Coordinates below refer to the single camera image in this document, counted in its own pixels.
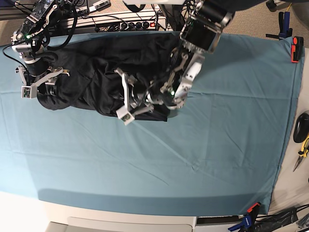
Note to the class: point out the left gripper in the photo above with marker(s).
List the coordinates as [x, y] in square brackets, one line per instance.
[134, 94]

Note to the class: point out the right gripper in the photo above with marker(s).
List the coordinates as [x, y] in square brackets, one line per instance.
[37, 71]

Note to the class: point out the dark grey T-shirt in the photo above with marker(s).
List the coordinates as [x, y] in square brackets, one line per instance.
[93, 84]

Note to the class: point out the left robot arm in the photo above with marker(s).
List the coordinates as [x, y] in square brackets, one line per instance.
[199, 35]

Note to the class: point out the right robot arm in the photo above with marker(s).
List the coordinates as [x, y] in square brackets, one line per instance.
[31, 42]

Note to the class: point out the white power strip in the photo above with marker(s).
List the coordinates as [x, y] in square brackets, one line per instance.
[113, 23]

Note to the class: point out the teal table cloth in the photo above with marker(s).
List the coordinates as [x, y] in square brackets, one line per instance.
[216, 156]

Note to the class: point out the orange black clamp bottom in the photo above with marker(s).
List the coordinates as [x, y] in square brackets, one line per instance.
[253, 211]

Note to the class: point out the orange black clamp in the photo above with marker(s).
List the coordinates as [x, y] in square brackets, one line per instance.
[296, 49]
[253, 211]

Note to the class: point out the blue clamp bottom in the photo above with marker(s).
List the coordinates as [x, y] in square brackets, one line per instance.
[245, 224]

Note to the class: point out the blue clamp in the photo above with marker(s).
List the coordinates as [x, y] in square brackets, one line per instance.
[245, 224]
[284, 24]

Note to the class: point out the blue clamp top right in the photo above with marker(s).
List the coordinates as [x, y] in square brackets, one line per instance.
[284, 24]

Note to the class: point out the black computer mouse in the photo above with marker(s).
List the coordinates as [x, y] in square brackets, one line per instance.
[301, 129]

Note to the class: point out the orange black clamp top right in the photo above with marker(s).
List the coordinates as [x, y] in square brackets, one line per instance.
[296, 49]

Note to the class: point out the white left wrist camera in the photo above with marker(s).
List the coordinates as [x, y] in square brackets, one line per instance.
[124, 115]

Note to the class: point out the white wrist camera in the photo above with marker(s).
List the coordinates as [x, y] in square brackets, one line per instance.
[29, 92]
[124, 115]

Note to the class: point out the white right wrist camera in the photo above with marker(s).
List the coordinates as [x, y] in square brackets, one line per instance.
[29, 92]

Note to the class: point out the yellow handled pliers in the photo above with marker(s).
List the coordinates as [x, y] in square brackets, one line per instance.
[302, 153]

